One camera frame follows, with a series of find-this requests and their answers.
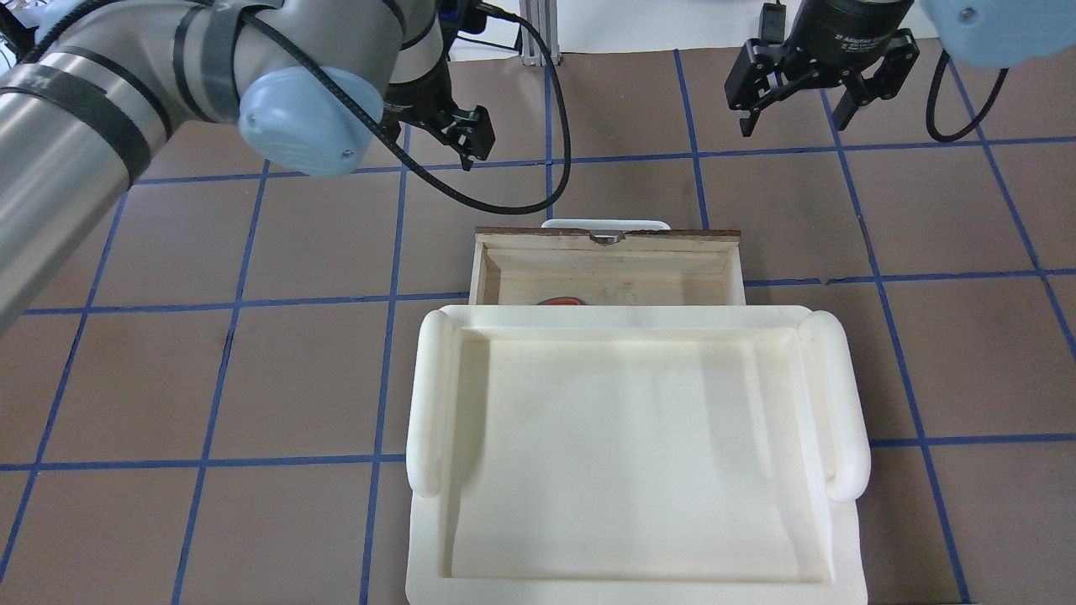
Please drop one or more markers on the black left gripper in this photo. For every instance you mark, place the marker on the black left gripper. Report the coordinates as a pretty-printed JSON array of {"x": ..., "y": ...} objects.
[{"x": 429, "y": 94}]

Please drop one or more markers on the orange grey handled scissors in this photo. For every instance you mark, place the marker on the orange grey handled scissors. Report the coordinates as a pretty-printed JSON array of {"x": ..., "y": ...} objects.
[{"x": 563, "y": 301}]

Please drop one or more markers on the dark wooden drawer box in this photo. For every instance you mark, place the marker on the dark wooden drawer box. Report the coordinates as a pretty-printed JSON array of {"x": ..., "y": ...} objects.
[{"x": 608, "y": 267}]

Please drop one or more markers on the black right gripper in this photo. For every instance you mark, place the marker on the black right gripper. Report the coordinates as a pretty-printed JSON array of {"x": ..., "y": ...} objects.
[{"x": 843, "y": 30}]

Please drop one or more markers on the aluminium frame post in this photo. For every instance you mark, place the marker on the aluminium frame post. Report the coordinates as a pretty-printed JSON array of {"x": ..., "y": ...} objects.
[{"x": 543, "y": 50}]

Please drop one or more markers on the white drawer handle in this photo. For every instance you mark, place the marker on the white drawer handle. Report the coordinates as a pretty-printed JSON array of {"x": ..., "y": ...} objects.
[{"x": 605, "y": 224}]

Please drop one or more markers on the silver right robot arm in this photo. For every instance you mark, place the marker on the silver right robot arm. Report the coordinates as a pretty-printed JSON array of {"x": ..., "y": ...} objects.
[{"x": 992, "y": 35}]

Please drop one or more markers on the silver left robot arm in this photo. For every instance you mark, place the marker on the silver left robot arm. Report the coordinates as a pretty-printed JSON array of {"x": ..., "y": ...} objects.
[{"x": 85, "y": 114}]

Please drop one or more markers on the small black power brick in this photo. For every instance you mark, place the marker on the small black power brick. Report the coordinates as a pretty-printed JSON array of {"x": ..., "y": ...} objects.
[{"x": 771, "y": 23}]

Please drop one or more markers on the white foam tray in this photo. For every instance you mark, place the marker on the white foam tray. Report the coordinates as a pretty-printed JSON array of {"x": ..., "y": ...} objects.
[{"x": 635, "y": 455}]

